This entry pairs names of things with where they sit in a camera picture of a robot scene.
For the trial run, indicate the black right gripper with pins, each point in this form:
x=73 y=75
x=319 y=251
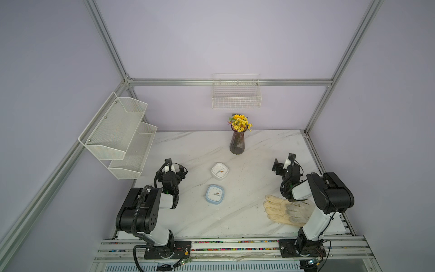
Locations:
x=280 y=168

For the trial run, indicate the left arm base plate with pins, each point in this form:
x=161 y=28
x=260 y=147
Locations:
x=174 y=249

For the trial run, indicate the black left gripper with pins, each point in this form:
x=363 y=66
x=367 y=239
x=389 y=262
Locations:
x=179 y=174

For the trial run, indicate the aluminium frame profile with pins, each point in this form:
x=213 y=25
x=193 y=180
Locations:
x=25 y=223

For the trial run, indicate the white two-tier mesh shelf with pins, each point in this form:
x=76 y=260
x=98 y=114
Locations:
x=119 y=137

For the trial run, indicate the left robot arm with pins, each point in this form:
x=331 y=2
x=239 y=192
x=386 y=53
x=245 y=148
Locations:
x=139 y=212

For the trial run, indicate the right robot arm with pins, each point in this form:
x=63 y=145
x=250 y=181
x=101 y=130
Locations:
x=328 y=193

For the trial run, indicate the dark glass vase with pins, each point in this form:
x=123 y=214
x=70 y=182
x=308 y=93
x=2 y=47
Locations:
x=237 y=145

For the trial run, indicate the yellow flower bouquet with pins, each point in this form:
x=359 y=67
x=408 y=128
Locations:
x=239 y=123

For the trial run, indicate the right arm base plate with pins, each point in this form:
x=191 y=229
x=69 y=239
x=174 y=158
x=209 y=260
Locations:
x=292 y=248

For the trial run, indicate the light blue alarm clock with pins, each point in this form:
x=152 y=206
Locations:
x=214 y=194

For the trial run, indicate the cream work glove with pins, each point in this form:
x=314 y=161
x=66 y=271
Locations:
x=283 y=211

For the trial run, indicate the white wire wall basket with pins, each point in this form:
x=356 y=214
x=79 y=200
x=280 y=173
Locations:
x=236 y=91

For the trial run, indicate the aluminium front rail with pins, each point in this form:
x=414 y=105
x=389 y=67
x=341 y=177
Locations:
x=338 y=254

